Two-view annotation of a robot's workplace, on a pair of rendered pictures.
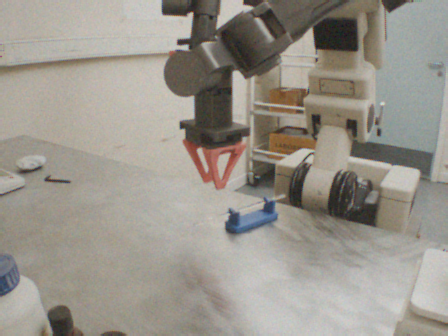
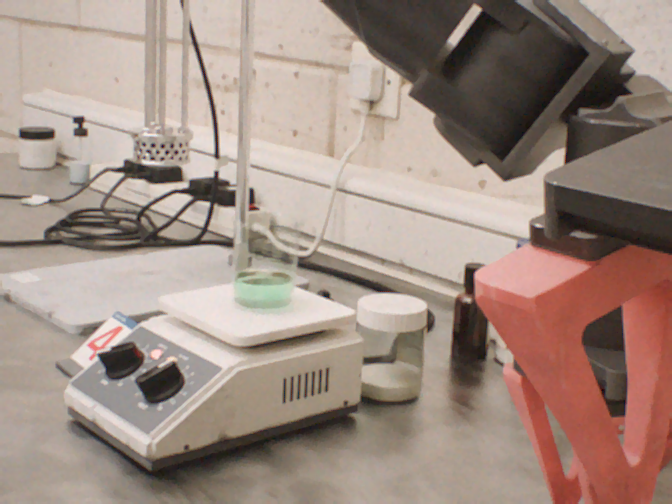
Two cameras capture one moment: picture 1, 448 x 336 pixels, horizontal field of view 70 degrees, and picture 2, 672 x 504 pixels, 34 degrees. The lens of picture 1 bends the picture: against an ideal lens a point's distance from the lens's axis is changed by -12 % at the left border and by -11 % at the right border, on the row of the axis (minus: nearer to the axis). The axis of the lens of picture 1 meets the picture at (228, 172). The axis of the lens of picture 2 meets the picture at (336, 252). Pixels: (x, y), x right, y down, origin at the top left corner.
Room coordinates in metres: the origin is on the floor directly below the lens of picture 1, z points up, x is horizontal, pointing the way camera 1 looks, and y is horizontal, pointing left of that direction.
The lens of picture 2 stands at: (1.06, 0.01, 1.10)
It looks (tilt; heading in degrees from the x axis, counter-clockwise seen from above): 14 degrees down; 194
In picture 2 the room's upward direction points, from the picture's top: 3 degrees clockwise
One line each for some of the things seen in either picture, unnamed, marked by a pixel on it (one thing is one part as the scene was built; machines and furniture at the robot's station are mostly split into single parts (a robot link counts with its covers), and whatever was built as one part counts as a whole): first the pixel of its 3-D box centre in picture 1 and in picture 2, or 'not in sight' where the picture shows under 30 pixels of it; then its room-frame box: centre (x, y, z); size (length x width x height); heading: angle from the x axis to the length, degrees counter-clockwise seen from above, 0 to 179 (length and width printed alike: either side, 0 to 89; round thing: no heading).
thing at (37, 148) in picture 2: not in sight; (37, 147); (-0.63, -0.92, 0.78); 0.06 x 0.06 x 0.06
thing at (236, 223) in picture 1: (252, 213); not in sight; (0.58, -0.04, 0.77); 0.10 x 0.03 x 0.04; 126
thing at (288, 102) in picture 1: (302, 111); not in sight; (2.69, -0.56, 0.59); 0.65 x 0.48 x 0.93; 55
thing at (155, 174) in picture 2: not in sight; (157, 173); (-0.42, -0.61, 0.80); 0.07 x 0.04 x 0.02; 145
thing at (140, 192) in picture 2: not in sight; (172, 195); (-0.41, -0.59, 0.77); 0.40 x 0.06 x 0.04; 55
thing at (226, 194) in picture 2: not in sight; (227, 195); (-0.32, -0.47, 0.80); 0.07 x 0.04 x 0.02; 145
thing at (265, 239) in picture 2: not in sight; (268, 261); (0.25, -0.24, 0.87); 0.06 x 0.05 x 0.08; 97
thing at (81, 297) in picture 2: not in sight; (151, 282); (-0.04, -0.46, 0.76); 0.30 x 0.20 x 0.01; 145
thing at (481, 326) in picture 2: not in sight; (472, 310); (0.05, -0.09, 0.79); 0.04 x 0.04 x 0.09
